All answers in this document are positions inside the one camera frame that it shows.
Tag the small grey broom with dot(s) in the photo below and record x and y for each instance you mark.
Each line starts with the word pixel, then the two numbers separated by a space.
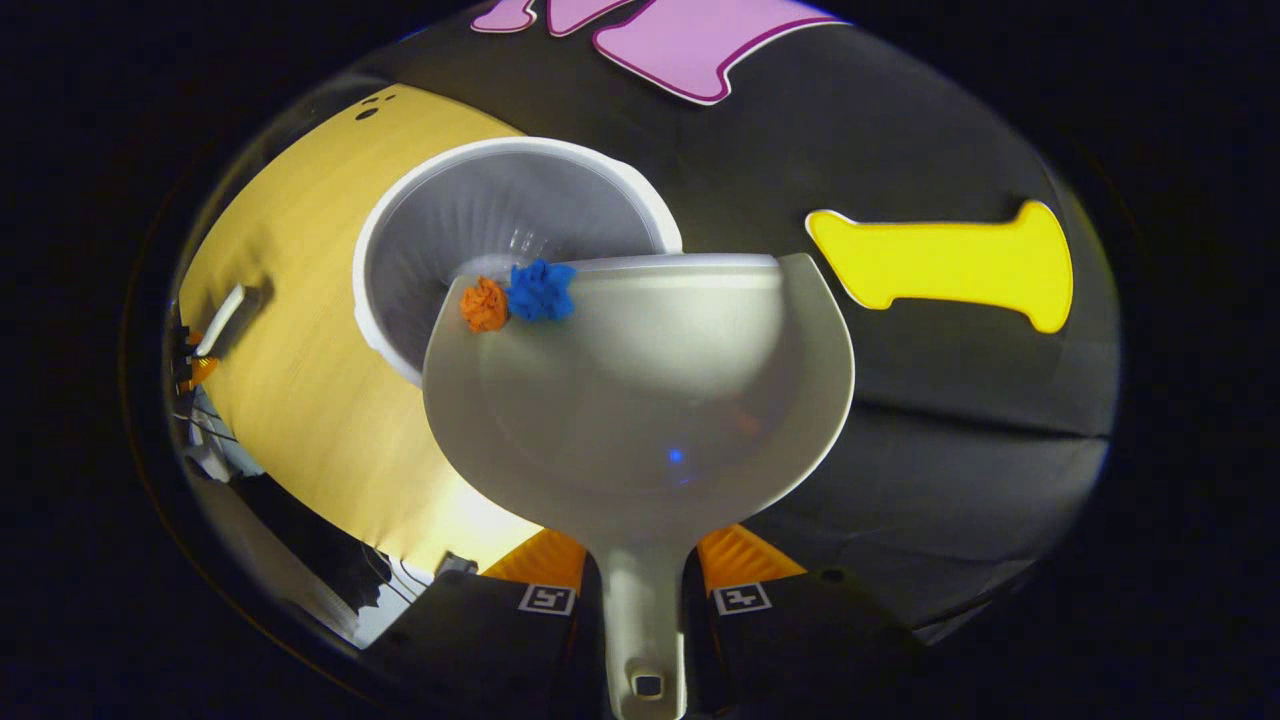
pixel 222 320

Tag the white ribbed garbage bin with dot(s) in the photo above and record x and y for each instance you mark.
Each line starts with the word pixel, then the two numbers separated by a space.
pixel 470 220

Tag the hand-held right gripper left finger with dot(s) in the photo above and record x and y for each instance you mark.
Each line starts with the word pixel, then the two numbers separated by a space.
pixel 480 640

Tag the grey plastic dustpan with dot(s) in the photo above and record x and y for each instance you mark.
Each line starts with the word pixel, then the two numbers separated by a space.
pixel 640 400

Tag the orange paper trash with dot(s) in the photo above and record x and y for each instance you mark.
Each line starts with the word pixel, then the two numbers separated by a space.
pixel 485 305

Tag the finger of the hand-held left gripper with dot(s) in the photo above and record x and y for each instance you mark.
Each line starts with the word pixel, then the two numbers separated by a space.
pixel 203 372

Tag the blue paper trash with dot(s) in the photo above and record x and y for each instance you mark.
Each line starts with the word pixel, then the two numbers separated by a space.
pixel 540 290

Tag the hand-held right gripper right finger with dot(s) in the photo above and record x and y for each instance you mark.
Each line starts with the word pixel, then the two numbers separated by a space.
pixel 810 640

